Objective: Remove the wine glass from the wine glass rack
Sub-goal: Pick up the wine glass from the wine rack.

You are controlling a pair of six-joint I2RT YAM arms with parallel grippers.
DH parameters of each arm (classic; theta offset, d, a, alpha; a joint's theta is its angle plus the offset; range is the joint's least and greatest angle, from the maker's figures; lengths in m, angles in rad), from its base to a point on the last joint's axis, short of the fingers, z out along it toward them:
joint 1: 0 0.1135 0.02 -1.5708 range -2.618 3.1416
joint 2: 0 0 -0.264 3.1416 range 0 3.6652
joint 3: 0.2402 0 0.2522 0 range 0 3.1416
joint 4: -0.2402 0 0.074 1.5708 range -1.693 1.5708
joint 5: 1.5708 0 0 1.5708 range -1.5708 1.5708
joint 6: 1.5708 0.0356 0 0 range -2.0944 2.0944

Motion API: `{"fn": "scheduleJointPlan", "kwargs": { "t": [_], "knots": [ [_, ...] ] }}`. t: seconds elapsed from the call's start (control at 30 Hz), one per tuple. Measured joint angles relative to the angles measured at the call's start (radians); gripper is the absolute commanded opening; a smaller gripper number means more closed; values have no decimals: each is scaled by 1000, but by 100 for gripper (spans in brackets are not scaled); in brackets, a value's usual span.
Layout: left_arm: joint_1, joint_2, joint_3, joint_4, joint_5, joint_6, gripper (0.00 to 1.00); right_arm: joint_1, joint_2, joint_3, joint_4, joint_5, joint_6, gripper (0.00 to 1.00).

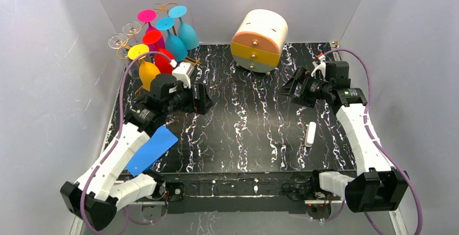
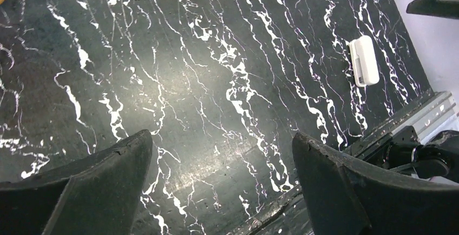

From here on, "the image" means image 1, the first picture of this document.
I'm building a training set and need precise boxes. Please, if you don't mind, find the red plastic wine glass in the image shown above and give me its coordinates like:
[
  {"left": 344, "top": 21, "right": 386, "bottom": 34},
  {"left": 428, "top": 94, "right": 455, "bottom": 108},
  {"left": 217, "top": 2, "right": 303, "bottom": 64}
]
[{"left": 142, "top": 29, "right": 174, "bottom": 74}]

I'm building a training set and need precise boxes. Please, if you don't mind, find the yellow plastic wine glass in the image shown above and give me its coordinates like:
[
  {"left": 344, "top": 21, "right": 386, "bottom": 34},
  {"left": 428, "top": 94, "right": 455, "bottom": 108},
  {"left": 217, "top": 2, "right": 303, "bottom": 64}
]
[{"left": 128, "top": 44, "right": 160, "bottom": 91}]

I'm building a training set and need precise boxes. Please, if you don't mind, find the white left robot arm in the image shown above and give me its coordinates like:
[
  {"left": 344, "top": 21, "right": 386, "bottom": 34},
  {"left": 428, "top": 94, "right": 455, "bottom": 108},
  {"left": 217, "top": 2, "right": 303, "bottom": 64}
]
[{"left": 60, "top": 74, "right": 214, "bottom": 234}]

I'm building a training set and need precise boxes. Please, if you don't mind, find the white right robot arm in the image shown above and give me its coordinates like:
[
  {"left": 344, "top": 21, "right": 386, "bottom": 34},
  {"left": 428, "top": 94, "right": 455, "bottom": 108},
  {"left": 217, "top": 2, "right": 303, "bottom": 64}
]
[{"left": 278, "top": 61, "right": 408, "bottom": 213}]

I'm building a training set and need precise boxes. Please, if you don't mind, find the front teal wine glass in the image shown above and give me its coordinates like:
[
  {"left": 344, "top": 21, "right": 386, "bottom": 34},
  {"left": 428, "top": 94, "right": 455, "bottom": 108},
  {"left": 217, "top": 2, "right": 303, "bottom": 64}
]
[{"left": 156, "top": 17, "right": 188, "bottom": 62}]

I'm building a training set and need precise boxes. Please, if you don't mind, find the teal wine glass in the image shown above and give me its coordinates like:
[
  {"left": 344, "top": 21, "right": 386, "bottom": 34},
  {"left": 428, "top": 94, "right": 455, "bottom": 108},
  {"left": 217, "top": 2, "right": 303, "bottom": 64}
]
[
  {"left": 156, "top": 17, "right": 188, "bottom": 62},
  {"left": 168, "top": 5, "right": 199, "bottom": 50}
]

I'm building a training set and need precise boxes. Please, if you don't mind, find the rear teal wine glass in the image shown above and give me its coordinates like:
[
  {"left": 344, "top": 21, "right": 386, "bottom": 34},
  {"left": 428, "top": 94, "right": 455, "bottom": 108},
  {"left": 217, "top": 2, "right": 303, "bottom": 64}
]
[{"left": 168, "top": 5, "right": 199, "bottom": 50}]

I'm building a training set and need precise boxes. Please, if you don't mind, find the rear clear wine glass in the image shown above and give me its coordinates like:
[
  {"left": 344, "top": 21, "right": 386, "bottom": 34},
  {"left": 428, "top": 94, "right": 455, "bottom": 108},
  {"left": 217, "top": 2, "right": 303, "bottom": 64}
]
[{"left": 122, "top": 21, "right": 142, "bottom": 44}]

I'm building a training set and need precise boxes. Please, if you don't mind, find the clear wine glass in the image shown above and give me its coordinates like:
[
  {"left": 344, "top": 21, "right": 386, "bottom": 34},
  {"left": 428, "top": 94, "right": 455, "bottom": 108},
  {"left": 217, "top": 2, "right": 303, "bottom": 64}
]
[
  {"left": 122, "top": 21, "right": 142, "bottom": 44},
  {"left": 108, "top": 34, "right": 140, "bottom": 80}
]

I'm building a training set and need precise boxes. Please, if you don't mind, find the front clear wine glass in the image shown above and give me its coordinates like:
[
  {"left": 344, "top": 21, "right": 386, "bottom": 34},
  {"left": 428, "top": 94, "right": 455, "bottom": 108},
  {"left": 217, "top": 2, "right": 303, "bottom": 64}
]
[{"left": 108, "top": 34, "right": 140, "bottom": 80}]

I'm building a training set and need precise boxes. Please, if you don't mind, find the magenta plastic wine glass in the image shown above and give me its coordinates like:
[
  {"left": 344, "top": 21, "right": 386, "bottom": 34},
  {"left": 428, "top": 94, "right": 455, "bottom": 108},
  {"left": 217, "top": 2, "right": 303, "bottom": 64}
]
[{"left": 137, "top": 9, "right": 165, "bottom": 53}]

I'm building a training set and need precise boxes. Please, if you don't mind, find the white oblong remote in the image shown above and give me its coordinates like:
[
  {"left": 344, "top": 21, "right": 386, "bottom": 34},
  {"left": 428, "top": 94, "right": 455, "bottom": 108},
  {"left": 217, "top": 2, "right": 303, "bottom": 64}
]
[{"left": 304, "top": 122, "right": 317, "bottom": 148}]

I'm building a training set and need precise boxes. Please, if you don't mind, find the blue flat card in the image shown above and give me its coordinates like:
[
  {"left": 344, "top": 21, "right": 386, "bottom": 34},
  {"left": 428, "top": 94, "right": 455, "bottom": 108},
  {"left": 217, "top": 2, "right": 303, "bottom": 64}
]
[{"left": 126, "top": 126, "right": 179, "bottom": 177}]

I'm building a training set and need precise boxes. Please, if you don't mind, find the round pastel drawer cabinet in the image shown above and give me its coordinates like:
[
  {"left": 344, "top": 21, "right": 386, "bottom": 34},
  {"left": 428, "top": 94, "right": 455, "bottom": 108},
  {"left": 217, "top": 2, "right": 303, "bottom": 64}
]
[{"left": 231, "top": 9, "right": 288, "bottom": 75}]

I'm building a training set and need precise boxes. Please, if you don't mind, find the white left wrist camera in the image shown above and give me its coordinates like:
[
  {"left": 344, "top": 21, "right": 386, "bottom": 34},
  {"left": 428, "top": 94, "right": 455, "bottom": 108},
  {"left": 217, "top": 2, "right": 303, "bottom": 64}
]
[{"left": 172, "top": 62, "right": 194, "bottom": 88}]

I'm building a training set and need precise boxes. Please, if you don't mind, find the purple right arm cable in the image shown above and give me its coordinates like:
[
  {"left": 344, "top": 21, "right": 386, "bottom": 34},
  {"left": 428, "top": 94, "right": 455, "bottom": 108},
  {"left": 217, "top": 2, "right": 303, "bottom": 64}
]
[{"left": 315, "top": 48, "right": 424, "bottom": 235}]

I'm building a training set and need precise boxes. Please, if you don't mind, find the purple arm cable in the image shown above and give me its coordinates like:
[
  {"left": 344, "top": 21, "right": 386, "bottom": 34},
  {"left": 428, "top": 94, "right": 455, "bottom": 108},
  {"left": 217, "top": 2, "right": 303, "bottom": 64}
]
[
  {"left": 78, "top": 51, "right": 176, "bottom": 235},
  {"left": 315, "top": 48, "right": 424, "bottom": 235}
]

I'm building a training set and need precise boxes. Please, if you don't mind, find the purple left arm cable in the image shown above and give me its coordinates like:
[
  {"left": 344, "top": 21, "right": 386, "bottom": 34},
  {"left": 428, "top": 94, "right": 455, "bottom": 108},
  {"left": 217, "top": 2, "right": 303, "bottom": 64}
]
[{"left": 78, "top": 51, "right": 176, "bottom": 235}]

